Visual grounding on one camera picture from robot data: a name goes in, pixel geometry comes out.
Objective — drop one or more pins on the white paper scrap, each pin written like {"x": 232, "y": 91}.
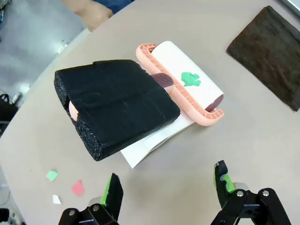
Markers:
{"x": 56, "y": 199}

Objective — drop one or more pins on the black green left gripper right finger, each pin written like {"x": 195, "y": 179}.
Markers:
{"x": 222, "y": 187}

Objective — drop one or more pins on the red paper scrap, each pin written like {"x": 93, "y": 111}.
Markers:
{"x": 77, "y": 188}

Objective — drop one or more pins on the pink white lint roller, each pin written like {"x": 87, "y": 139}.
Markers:
{"x": 168, "y": 58}

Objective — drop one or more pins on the torn green paper scrap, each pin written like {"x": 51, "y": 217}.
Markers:
{"x": 191, "y": 79}

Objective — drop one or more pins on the dark brown cloth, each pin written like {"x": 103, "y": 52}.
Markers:
{"x": 269, "y": 54}

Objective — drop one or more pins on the white folded roller stand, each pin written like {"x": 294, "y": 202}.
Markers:
{"x": 140, "y": 150}

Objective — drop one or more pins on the silver metal tray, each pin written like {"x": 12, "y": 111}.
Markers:
{"x": 293, "y": 4}

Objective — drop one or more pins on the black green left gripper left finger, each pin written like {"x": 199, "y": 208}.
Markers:
{"x": 114, "y": 194}

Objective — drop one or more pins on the person's right hand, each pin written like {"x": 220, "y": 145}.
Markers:
{"x": 86, "y": 11}

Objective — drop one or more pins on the person in purple jacket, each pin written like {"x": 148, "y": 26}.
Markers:
{"x": 117, "y": 4}

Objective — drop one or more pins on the black foam block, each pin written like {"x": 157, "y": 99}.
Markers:
{"x": 112, "y": 98}

